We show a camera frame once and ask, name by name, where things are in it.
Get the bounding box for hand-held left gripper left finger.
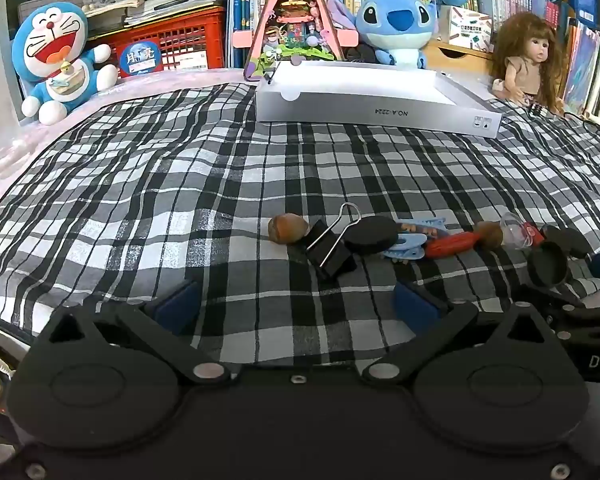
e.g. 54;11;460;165
42;279;233;387

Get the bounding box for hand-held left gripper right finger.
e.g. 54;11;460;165
361;281;557;387

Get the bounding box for black round disc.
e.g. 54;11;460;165
342;215;400;256
542;225;595;258
526;242;570;288

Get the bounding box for light blue hair clip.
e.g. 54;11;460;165
380;235;427;264

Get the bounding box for red crayon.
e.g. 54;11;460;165
424;231;481;260

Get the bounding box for brown nut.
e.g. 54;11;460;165
474;221;505;251
267;213;311;246

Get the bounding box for white cardboard box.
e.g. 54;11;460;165
254;60;503;139

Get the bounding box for blue hair clip orange teeth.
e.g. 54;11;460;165
395;216;451;242

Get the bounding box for black white plaid blanket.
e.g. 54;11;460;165
0;82;600;366

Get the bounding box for row of thin picture books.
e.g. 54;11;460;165
562;20;600;116

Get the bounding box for brown haired doll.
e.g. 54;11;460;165
487;12;567;116

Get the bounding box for wooden drawer box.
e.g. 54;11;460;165
422;40;496;78

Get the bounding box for red plastic crate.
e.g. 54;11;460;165
87;6;227;80

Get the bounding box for white patterned box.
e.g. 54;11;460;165
437;5;495;52

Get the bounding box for blue alien plush toy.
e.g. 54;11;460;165
327;0;438;70

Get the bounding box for blue cat plush toy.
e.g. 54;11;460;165
11;1;119;126

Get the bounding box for pink triangular miniature house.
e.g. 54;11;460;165
232;0;362;82

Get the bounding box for black cable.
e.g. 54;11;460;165
525;101;600;136

